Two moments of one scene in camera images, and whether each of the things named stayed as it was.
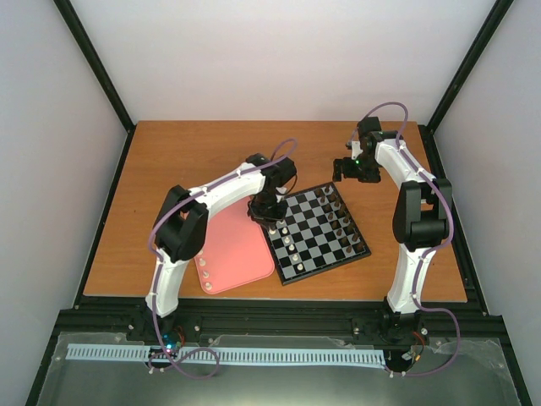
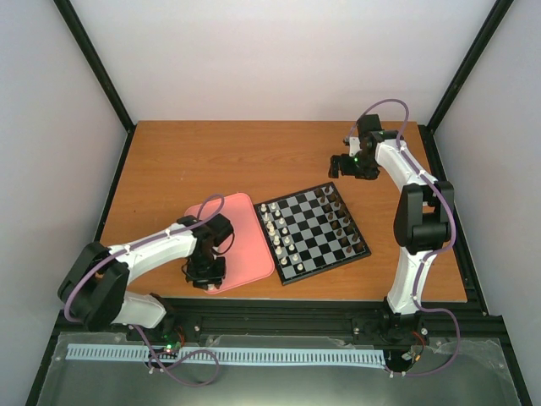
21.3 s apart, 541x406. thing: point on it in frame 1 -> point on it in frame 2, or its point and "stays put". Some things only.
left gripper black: x=279 y=216 -> x=215 y=278
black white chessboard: x=319 y=233 stays put
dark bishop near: x=349 y=230 stays put
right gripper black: x=373 y=177 stays put
